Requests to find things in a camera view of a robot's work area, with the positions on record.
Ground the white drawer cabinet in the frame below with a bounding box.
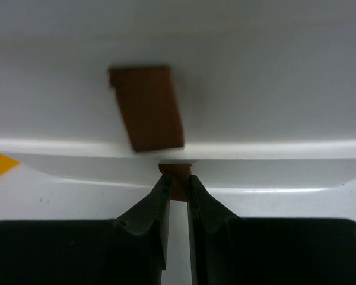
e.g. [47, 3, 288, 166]
[0, 1, 356, 160]

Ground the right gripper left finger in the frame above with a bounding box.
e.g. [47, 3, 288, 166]
[0, 176, 172, 284]

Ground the white drawer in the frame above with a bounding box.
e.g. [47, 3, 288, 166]
[10, 153, 356, 192]

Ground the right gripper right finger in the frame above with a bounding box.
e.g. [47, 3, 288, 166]
[187, 175, 356, 284]

